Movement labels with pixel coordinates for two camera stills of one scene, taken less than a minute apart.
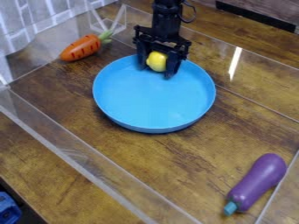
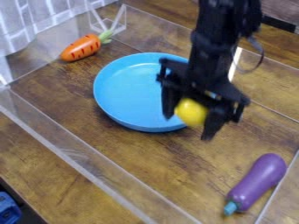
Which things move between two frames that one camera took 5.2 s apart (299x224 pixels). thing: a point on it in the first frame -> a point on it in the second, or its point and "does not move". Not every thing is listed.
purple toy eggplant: (256, 185) does not move
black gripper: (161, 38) -> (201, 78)
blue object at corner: (9, 209) does not move
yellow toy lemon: (156, 60) -> (190, 112)
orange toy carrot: (84, 46) does not move
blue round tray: (144, 101) does not move
